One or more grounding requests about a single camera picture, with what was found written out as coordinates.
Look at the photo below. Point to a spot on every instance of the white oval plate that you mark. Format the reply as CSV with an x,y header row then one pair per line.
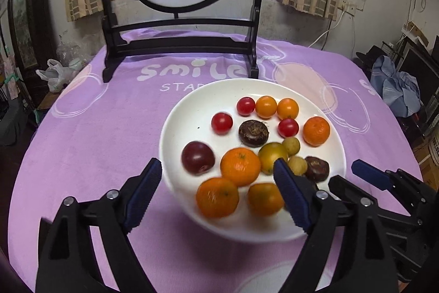
x,y
192,114

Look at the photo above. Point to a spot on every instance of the red cherry tomato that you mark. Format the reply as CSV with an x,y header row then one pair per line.
x,y
222,123
288,127
244,106

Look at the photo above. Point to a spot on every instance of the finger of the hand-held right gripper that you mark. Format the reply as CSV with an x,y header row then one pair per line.
x,y
343,188
368,173

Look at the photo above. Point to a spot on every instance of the small yellow-brown fruit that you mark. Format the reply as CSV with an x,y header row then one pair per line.
x,y
291,146
297,165

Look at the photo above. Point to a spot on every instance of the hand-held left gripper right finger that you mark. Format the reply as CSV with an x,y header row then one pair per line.
x,y
291,197

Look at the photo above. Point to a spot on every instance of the black framed decorative screen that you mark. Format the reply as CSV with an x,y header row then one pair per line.
x,y
181,46

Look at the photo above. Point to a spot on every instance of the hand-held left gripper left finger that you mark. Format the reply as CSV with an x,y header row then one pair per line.
x,y
144,197

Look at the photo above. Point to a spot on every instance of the cardboard box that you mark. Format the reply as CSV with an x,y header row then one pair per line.
x,y
428,155

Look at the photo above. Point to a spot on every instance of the smooth orange kumquat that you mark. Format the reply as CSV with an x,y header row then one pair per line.
x,y
266,106
287,108
265,198

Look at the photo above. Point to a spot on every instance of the orange mandarin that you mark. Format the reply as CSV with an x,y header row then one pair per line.
x,y
240,166
217,197
316,131

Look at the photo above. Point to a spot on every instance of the white plastic bag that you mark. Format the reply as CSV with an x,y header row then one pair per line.
x,y
56,75

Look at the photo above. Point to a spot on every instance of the dark water chestnut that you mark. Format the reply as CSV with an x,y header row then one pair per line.
x,y
316,169

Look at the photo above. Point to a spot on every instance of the blue crumpled clothing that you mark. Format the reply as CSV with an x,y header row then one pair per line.
x,y
398,87

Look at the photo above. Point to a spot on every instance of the large brown water chestnut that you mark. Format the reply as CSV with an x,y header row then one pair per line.
x,y
253,132

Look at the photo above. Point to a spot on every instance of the purple printed tablecloth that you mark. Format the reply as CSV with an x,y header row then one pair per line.
x,y
103,128

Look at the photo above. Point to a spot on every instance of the dark red plum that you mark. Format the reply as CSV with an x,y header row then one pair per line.
x,y
198,157

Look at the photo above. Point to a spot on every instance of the dark wooden cabinet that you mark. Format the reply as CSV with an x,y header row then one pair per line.
x,y
27,21

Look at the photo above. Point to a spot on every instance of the black monitor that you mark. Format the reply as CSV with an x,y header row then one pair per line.
x,y
418,68

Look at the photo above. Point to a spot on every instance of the greenish yellow citrus fruit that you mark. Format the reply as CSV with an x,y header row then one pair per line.
x,y
269,154

